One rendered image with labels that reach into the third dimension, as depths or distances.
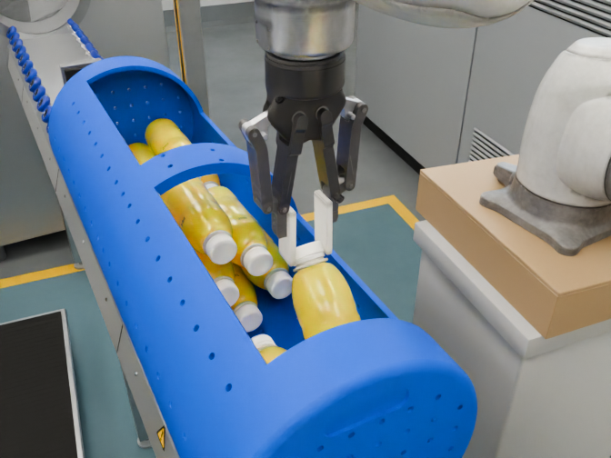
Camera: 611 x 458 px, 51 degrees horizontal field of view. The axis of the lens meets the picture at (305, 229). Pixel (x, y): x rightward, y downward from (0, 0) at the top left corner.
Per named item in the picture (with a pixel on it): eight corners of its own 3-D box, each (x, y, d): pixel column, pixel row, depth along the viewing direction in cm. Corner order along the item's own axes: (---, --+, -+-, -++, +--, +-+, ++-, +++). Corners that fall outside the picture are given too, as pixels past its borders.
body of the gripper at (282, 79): (325, 28, 63) (324, 115, 68) (245, 42, 60) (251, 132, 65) (365, 51, 57) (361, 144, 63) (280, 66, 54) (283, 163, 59)
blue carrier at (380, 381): (200, 174, 138) (188, 44, 122) (458, 506, 74) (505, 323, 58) (64, 205, 127) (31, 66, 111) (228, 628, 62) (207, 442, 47)
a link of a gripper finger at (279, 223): (287, 196, 65) (261, 203, 64) (287, 236, 68) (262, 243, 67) (281, 189, 67) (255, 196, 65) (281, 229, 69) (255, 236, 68)
